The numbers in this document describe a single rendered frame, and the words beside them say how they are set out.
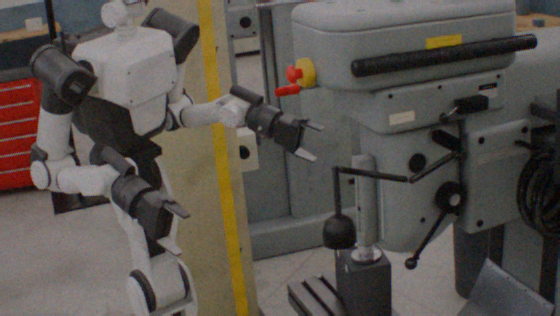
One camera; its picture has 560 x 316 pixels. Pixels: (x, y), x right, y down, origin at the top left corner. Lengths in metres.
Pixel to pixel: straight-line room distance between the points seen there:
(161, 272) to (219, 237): 1.37
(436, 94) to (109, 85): 0.83
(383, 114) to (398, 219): 0.27
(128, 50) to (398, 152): 0.76
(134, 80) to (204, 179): 1.55
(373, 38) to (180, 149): 2.01
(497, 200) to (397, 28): 0.51
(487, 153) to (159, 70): 0.88
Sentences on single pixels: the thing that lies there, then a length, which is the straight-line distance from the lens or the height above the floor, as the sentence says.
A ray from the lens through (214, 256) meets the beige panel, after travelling 3.53.
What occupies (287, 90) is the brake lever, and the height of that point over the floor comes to 1.70.
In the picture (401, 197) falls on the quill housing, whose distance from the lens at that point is 1.57.
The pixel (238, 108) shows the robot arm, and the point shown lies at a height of 1.55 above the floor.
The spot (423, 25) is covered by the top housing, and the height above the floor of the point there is 1.85.
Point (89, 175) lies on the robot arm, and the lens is 1.73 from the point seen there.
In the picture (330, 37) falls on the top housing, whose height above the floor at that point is 1.85.
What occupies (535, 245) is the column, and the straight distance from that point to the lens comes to 1.94.
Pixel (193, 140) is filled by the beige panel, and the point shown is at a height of 1.09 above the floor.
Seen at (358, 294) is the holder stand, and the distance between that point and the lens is 2.08.
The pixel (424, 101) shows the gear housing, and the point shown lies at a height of 1.69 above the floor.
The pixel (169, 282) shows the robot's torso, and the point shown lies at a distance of 2.17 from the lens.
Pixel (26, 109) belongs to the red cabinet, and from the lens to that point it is 5.96.
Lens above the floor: 2.11
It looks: 20 degrees down
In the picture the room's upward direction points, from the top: 6 degrees counter-clockwise
